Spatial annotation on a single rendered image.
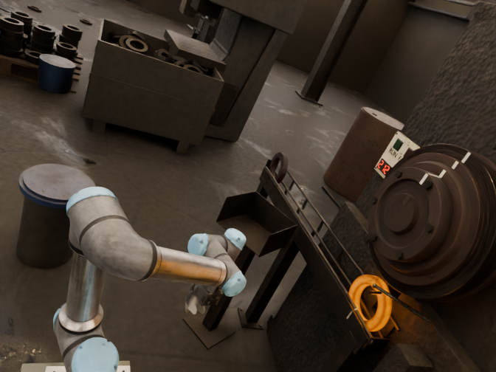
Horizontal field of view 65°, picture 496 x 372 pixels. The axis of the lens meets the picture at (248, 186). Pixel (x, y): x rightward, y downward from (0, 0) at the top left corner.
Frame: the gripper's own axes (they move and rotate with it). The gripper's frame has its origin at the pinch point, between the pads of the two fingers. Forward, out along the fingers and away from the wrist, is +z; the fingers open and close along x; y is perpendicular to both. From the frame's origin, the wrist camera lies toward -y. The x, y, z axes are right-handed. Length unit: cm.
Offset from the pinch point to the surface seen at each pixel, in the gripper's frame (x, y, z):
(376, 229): 25, 29, -59
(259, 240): 35.6, -14.7, -21.4
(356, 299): 41, 31, -31
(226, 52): 137, -236, -80
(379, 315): 34, 43, -36
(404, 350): 27, 56, -36
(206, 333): 42, -17, 38
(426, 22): 901, -546, -389
